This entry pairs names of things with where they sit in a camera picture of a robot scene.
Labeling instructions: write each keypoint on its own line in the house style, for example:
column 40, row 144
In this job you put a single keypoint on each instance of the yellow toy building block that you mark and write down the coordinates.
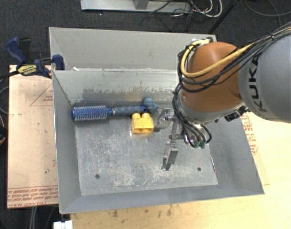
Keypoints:
column 142, row 124

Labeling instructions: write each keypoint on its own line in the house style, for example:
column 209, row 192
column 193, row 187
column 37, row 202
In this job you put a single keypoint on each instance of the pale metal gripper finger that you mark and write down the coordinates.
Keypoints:
column 163, row 120
column 169, row 155

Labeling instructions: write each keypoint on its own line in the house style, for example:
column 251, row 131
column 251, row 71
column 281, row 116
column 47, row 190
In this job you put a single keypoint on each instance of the blue-grey toy animal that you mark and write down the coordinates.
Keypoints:
column 150, row 105

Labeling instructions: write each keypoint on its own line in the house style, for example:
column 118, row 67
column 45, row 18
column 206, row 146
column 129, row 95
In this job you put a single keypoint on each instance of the blue hairbrush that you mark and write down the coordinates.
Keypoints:
column 90, row 113

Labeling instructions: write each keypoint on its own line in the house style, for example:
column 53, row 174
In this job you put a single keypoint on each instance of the black cylinder on white bracket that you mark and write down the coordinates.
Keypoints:
column 236, row 113

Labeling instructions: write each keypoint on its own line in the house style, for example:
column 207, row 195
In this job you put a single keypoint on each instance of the brown cardboard board, red print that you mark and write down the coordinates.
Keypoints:
column 28, row 139

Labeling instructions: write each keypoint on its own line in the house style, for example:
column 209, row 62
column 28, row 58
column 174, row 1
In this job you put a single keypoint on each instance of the grey metal bin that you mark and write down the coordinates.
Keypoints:
column 126, row 156

